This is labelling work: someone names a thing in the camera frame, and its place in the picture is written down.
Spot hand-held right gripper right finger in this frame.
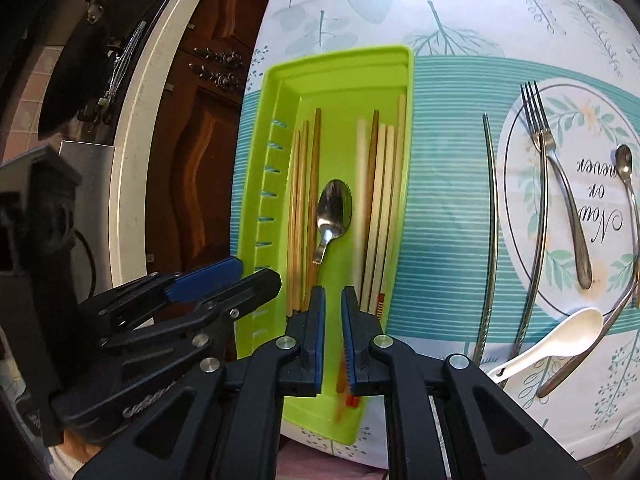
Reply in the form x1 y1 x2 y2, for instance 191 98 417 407
341 286 588 480

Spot metal fork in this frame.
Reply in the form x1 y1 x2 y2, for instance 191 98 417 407
520 81 594 291

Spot small long-handled metal spoon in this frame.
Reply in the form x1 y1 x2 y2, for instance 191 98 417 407
537 144 640 398

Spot green plastic utensil tray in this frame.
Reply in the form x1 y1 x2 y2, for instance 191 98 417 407
232 45 416 446

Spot black pan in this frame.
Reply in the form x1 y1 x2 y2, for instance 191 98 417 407
37 0 151 136

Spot metal wire utensil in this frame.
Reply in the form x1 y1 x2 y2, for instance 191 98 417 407
100 20 147 127

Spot leaf printed teal tablecloth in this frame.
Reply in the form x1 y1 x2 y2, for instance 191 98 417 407
232 0 640 461

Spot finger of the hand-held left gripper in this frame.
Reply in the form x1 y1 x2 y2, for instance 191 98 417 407
79 255 245 330
99 267 282 352

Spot stainless steel panel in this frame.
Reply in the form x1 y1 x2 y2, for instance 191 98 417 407
57 141 119 288

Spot ornate metal cabinet handle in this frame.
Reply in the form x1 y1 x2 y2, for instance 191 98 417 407
192 47 244 68
188 62 242 92

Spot large metal spoon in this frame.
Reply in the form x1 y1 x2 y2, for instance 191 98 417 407
311 178 353 267

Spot white ceramic spoon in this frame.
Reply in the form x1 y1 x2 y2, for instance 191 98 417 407
487 307 603 383

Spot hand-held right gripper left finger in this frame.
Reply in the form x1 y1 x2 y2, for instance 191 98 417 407
75 285 328 480

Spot metal chopstick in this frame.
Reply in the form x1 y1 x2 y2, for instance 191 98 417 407
475 113 499 368
500 130 548 391

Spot black cable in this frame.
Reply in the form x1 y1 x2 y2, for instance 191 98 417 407
72 229 98 306

